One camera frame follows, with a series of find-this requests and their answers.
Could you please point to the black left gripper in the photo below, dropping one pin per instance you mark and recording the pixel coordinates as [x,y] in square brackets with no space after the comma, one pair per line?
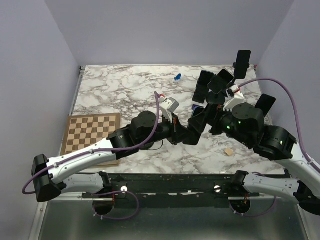
[177,131]

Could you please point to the black smartphone on tall stand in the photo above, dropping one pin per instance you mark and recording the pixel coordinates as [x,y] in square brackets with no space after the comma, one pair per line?
[243,58]

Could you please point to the wooden chessboard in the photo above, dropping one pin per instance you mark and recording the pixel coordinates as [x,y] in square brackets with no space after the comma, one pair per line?
[82,131]

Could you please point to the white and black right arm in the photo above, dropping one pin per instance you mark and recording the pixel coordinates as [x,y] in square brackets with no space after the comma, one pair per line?
[246,124]

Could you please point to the blue-edged smartphone on folding stand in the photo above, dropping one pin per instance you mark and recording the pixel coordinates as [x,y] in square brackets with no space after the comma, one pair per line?
[202,83]

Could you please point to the black smartphone on silver stand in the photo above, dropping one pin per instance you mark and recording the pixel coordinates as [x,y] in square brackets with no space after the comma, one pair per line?
[265,103]

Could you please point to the tall black round phone stand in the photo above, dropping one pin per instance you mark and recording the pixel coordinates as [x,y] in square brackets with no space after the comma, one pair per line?
[235,72]

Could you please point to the black round-base phone stand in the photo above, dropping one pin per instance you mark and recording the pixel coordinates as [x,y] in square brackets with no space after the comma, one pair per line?
[150,146]

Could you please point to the blue plastic piece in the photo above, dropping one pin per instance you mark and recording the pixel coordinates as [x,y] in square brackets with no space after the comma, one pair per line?
[178,77]

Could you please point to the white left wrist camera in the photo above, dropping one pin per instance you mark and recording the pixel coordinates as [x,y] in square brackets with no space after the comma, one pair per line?
[168,106]

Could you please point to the teal smartphone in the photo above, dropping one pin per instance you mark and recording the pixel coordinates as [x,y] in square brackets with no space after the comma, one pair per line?
[197,110]

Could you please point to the black mounting rail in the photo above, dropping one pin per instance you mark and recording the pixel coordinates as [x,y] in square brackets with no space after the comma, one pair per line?
[130,200]

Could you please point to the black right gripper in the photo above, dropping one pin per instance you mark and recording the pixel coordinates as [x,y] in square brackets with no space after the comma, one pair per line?
[212,114]

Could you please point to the black smartphone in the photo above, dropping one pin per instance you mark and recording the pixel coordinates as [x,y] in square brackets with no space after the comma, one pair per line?
[243,58]
[220,81]
[265,103]

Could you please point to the black folding phone stand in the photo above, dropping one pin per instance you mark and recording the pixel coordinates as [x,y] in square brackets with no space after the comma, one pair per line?
[198,97]

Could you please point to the small wooden block right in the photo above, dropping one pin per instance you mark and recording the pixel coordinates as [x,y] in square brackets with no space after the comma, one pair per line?
[228,151]

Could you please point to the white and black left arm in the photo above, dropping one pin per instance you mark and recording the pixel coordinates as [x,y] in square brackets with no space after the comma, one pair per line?
[53,176]

